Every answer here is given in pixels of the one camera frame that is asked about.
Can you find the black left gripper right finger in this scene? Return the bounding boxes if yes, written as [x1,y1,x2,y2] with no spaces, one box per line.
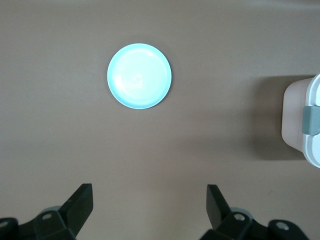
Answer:
[201,184,307,240]

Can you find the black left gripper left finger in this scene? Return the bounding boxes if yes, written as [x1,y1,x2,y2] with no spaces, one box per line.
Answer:
[0,184,94,240]

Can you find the white lidded storage box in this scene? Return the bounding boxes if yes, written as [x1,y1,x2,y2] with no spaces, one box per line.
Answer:
[281,72,320,168]

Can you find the light blue round plate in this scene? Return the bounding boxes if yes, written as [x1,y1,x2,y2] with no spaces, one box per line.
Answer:
[106,42,173,110]

